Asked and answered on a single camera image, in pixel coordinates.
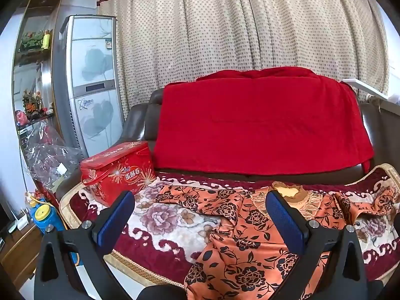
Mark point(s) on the blue and yellow toy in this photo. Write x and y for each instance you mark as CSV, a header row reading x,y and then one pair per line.
x,y
40,222

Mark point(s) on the orange floral garment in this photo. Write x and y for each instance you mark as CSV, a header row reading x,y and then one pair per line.
x,y
237,250

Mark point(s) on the red throw blanket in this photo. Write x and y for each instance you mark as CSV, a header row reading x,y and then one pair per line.
x,y
259,122

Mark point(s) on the red plastic bag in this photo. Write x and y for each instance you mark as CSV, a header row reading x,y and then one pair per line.
x,y
22,118

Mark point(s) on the clear plastic wrap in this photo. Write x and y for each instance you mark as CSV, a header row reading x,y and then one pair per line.
x,y
47,162

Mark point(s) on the floral plush blanket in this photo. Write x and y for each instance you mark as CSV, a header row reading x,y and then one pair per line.
x,y
162,222

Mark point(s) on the green plant ornament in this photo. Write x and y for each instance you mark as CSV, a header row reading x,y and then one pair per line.
x,y
31,40

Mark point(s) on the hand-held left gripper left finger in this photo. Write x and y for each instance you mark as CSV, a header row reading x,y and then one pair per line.
x,y
115,218

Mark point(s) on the white window sill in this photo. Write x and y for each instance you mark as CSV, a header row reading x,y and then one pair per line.
x,y
368,89

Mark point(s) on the wooden side cabinet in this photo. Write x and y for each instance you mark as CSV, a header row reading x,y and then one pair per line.
x,y
22,256

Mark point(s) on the white router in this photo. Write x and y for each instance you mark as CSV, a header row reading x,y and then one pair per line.
x,y
22,222

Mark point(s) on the brown leather sofa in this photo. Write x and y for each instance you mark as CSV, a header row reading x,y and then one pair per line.
x,y
137,122

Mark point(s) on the red tin box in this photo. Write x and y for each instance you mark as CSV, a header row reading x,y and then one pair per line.
x,y
125,168

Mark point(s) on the glass display cabinet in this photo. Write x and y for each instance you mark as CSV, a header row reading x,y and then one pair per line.
x,y
47,75

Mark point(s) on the beige dotted curtain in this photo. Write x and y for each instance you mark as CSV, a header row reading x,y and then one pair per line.
x,y
234,22

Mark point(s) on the silver standing air conditioner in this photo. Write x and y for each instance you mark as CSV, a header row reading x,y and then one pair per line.
x,y
90,100

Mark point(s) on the yellow bottle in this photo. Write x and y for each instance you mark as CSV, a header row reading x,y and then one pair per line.
x,y
46,39

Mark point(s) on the artificial flower arrangement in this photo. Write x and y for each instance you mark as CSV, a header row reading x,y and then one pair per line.
x,y
32,103

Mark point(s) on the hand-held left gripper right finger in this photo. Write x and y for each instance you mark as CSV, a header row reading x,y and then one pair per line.
x,y
287,222

